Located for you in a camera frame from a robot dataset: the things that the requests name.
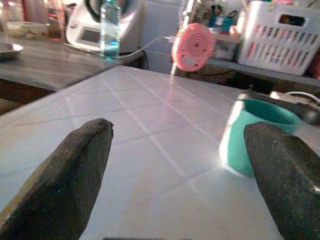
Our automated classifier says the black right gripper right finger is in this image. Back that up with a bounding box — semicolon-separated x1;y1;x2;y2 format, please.
243;121;320;240

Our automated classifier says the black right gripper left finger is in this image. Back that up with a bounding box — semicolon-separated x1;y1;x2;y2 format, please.
0;117;115;240

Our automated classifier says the teal plastic cup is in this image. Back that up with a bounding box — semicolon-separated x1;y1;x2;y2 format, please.
219;98;305;178

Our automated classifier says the small clear plastic box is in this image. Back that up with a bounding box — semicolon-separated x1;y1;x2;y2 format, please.
214;33;241;61

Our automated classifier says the round stainless steel plate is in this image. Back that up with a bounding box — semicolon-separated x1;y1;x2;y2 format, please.
0;42;24;61

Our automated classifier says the white slotted plastic basket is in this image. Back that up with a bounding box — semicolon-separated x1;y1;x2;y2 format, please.
237;0;320;76

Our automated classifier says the teal clear water bottle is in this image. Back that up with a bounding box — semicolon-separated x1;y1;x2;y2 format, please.
99;0;122;61

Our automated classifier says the pink round desk fan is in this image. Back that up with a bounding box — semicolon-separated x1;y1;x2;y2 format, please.
171;22;216;71

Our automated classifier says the clear lidded food container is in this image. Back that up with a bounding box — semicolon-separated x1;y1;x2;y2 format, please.
3;21;50;40

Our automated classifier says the white food processor steel bowl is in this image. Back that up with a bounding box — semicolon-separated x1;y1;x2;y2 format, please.
65;0;146;55

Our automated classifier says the small blue box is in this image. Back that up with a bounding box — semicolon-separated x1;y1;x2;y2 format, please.
209;14;233;29

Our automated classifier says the white power cable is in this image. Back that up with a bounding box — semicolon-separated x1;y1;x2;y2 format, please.
62;35;176;60

